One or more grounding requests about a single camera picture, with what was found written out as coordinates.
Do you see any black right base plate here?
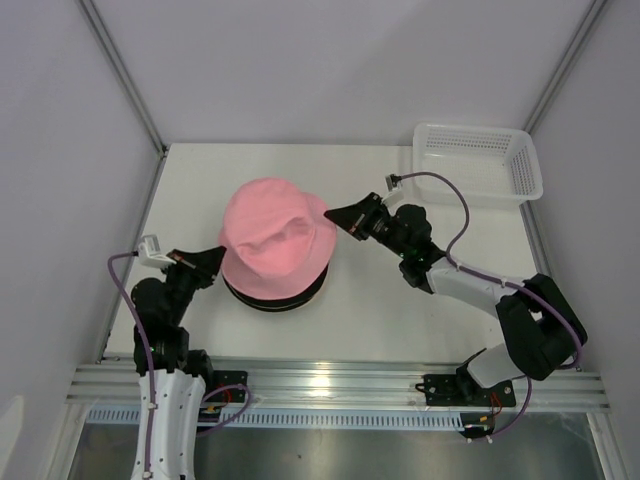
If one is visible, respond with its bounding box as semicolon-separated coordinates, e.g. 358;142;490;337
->
414;374;516;408

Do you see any beige bucket hat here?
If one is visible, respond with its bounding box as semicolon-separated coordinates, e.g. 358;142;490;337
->
273;294;321;314

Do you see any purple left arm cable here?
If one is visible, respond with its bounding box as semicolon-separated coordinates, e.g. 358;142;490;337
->
107;252;159;480

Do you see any aluminium mounting rail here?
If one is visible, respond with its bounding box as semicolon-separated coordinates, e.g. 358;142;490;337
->
66;357;611;413

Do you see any right aluminium frame post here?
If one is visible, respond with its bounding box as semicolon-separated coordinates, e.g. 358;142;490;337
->
522;0;614;136

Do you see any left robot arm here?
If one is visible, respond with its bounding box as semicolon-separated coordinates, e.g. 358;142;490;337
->
127;246;226;479

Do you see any white slotted cable duct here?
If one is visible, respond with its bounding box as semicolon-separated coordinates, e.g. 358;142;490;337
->
87;408;469;431

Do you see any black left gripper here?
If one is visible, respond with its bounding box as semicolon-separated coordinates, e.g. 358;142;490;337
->
160;246;225;325

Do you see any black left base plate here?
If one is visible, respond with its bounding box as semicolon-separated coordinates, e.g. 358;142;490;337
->
210;370;249;404

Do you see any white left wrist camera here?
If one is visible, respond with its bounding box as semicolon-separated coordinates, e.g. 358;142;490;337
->
135;235;176;270

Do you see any left aluminium frame post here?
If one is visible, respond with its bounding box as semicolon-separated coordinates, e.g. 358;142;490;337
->
75;0;167;157

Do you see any aluminium frame post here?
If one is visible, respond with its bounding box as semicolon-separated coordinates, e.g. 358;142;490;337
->
522;0;614;136
75;0;167;157

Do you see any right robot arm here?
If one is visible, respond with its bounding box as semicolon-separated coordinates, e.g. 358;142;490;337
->
324;193;588;404

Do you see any white plastic basket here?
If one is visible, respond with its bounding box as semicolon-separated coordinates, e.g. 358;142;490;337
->
412;123;544;209

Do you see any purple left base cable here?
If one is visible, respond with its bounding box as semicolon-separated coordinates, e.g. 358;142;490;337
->
192;384;254;439

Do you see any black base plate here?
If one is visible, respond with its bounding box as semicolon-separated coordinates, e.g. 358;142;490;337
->
414;374;516;408
210;370;249;404

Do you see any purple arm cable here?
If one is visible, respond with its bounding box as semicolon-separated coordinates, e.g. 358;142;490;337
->
399;171;586;369
107;252;159;480

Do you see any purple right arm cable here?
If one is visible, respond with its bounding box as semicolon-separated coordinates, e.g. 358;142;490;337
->
399;171;586;369

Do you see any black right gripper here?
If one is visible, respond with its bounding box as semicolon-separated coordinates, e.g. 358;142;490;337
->
324;193;409;259

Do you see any pink hat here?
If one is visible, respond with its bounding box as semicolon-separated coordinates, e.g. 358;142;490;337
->
218;178;337;301

